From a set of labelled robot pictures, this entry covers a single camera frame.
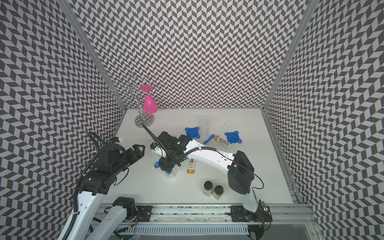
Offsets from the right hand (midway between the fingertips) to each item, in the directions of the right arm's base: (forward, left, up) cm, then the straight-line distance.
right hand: (169, 163), depth 77 cm
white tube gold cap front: (+2, -11, -10) cm, 15 cm away
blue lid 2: (+24, -39, -14) cm, 48 cm away
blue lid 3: (-2, +6, +1) cm, 6 cm away
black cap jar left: (-12, -20, -2) cm, 23 cm away
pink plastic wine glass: (+33, +14, +9) cm, 37 cm away
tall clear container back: (+26, -19, -1) cm, 32 cm away
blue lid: (+28, -11, -13) cm, 33 cm away
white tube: (+19, -32, -12) cm, 39 cm away
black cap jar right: (-13, -25, -5) cm, 29 cm away
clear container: (-2, 0, -12) cm, 12 cm away
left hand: (+3, +14, +7) cm, 16 cm away
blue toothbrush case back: (+23, -24, -10) cm, 34 cm away
